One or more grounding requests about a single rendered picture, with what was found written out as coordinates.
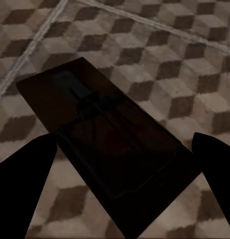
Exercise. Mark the mousetrap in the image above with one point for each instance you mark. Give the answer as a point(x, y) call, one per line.
point(133, 165)

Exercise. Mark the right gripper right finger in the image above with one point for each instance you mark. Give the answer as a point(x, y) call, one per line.
point(213, 157)

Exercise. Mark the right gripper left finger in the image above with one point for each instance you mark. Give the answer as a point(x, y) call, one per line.
point(22, 178)

